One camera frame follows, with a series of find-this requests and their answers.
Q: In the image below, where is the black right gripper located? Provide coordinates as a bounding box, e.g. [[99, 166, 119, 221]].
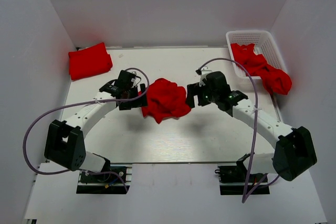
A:
[[185, 81, 219, 109]]

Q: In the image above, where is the red t shirt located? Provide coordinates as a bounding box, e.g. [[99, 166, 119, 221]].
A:
[[68, 42, 113, 81], [231, 44, 292, 95], [141, 78, 191, 124]]

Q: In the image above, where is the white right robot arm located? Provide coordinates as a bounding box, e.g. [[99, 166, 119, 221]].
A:
[[186, 71, 317, 182]]

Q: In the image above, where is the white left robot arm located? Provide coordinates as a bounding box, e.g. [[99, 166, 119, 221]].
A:
[[44, 70, 147, 182]]

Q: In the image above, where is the red t shirt in basket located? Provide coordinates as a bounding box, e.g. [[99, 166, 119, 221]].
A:
[[231, 44, 292, 95]]

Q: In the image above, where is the white plastic laundry basket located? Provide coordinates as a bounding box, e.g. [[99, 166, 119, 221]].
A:
[[226, 30, 287, 72]]

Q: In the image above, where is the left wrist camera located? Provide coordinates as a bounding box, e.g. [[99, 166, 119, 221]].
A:
[[114, 70, 137, 89]]

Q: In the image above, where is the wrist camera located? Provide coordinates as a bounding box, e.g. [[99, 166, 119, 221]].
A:
[[196, 66, 212, 87], [114, 70, 137, 89]]

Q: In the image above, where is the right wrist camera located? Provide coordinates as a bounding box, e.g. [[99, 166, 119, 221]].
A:
[[196, 66, 212, 87]]

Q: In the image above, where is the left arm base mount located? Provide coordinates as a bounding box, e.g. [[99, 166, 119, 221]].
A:
[[76, 164, 132, 195]]

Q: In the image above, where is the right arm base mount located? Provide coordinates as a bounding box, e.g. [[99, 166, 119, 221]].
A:
[[214, 164, 270, 196]]

